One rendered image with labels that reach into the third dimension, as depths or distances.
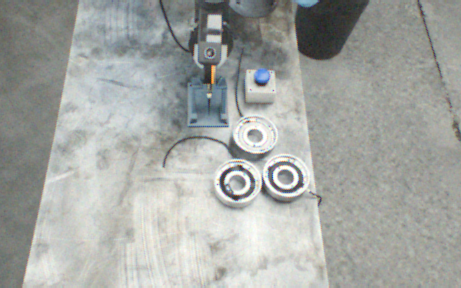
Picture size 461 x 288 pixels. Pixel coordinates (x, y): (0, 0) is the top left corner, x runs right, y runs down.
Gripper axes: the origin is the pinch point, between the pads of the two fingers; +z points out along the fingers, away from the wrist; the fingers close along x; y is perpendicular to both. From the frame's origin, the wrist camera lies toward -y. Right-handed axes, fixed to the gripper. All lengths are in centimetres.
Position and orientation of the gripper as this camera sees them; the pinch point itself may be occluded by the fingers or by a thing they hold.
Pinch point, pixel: (209, 66)
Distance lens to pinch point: 105.7
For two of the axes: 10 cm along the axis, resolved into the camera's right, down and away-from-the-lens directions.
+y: -0.5, -8.7, 4.9
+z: -0.9, 5.0, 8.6
